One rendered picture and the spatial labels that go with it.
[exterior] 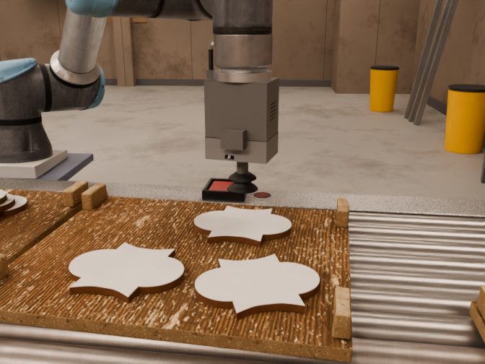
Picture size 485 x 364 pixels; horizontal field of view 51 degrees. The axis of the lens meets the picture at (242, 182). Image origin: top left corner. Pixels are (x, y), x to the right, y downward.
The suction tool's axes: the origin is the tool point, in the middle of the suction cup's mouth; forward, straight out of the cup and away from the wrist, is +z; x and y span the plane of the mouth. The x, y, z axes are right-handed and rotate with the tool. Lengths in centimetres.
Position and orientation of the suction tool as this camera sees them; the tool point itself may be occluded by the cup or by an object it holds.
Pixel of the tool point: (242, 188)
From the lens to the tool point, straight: 70.9
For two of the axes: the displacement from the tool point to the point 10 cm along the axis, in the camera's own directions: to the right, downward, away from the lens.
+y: 9.5, 0.9, -2.9
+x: 3.0, -2.9, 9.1
